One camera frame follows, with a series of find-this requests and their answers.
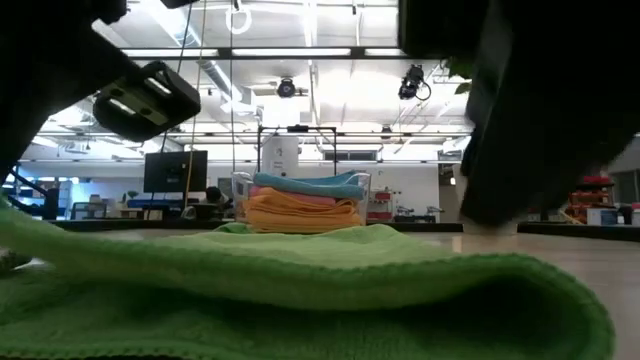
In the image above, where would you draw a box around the green microfiber towel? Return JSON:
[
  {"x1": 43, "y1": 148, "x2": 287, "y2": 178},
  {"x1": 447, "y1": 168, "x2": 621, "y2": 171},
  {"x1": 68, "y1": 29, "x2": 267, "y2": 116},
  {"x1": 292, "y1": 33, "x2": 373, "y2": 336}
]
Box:
[{"x1": 0, "y1": 197, "x2": 616, "y2": 360}]

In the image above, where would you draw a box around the white hanging cable ring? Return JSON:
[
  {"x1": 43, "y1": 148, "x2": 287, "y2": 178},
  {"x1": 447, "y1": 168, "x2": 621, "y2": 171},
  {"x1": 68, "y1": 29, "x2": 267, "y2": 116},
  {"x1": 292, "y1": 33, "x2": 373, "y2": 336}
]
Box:
[{"x1": 224, "y1": 3, "x2": 254, "y2": 36}]

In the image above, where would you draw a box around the black monitor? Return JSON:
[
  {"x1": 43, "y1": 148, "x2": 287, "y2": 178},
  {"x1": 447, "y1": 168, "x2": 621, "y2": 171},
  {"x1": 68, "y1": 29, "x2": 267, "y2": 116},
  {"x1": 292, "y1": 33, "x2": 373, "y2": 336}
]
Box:
[{"x1": 143, "y1": 149, "x2": 209, "y2": 194}]

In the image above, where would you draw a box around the person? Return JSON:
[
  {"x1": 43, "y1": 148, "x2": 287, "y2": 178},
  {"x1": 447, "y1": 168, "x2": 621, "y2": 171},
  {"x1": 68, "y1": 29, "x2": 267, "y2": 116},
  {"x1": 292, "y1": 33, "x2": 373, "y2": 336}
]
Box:
[{"x1": 202, "y1": 185, "x2": 235, "y2": 221}]

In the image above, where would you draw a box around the white blue carton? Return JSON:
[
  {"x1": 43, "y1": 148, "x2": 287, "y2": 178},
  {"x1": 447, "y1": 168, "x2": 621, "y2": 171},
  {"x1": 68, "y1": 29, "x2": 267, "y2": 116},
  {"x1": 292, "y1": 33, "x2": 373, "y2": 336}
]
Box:
[{"x1": 587, "y1": 207, "x2": 619, "y2": 226}]

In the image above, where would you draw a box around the pink microfiber towel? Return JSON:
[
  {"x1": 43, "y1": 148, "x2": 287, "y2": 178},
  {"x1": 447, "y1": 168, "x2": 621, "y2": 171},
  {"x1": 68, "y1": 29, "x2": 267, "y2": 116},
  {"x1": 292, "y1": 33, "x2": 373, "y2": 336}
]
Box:
[{"x1": 248, "y1": 186, "x2": 346, "y2": 208}]

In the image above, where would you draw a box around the red storage shelf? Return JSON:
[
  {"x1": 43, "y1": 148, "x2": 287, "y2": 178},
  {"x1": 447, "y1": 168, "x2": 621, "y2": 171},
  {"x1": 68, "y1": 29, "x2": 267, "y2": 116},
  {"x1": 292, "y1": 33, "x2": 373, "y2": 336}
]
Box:
[{"x1": 564, "y1": 174, "x2": 614, "y2": 225}]

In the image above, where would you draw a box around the blue microfiber towel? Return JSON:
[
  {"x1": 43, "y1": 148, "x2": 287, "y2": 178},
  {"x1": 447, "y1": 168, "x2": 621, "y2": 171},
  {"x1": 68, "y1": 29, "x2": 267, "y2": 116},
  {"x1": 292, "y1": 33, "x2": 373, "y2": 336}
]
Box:
[{"x1": 252, "y1": 170, "x2": 367, "y2": 201}]

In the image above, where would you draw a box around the clear plastic bin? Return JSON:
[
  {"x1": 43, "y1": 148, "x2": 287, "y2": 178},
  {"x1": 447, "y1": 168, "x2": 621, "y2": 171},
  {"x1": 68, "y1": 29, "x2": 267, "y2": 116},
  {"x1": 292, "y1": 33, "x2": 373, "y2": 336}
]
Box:
[{"x1": 230, "y1": 170, "x2": 372, "y2": 234}]

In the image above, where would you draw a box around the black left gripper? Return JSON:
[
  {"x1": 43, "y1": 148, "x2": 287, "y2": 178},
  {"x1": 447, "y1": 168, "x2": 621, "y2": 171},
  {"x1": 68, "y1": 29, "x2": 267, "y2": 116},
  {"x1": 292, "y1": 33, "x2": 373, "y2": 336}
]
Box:
[{"x1": 0, "y1": 22, "x2": 147, "y2": 174}]

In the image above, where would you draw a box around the black round ceiling light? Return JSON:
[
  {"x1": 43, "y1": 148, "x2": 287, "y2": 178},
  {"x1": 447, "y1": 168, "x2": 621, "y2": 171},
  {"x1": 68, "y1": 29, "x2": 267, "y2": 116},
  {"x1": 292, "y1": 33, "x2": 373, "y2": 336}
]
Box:
[{"x1": 276, "y1": 77, "x2": 298, "y2": 99}]

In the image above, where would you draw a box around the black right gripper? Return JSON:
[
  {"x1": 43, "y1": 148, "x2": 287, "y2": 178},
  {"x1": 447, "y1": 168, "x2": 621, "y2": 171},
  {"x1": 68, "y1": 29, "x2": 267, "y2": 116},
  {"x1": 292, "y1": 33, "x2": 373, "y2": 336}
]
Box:
[{"x1": 459, "y1": 0, "x2": 640, "y2": 225}]

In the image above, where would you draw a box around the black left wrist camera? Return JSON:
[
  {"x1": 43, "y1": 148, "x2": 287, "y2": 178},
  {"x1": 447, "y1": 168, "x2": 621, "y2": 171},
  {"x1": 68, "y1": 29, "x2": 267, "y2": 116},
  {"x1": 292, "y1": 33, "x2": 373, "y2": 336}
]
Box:
[{"x1": 92, "y1": 60, "x2": 202, "y2": 144}]

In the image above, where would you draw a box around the black overhead camera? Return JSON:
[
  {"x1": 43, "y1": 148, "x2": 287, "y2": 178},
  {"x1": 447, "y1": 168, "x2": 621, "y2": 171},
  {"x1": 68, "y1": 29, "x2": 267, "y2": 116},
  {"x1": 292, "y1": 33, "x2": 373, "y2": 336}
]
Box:
[{"x1": 397, "y1": 63, "x2": 433, "y2": 102}]

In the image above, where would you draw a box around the white background panel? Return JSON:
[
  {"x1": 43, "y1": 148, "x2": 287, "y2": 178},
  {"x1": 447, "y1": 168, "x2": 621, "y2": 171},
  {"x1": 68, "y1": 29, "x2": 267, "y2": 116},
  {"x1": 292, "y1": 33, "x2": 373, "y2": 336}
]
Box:
[{"x1": 262, "y1": 136, "x2": 300, "y2": 179}]

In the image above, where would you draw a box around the potted plant in white pot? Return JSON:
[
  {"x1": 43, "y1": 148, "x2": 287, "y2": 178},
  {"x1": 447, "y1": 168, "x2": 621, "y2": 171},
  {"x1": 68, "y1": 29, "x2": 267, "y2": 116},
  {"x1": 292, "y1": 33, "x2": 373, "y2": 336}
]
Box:
[{"x1": 444, "y1": 57, "x2": 521, "y2": 237}]

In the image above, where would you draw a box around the shelf with red bins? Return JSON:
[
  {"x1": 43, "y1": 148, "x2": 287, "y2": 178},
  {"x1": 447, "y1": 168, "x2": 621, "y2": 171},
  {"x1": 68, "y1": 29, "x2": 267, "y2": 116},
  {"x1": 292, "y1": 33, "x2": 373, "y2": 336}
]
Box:
[{"x1": 367, "y1": 187, "x2": 396, "y2": 222}]

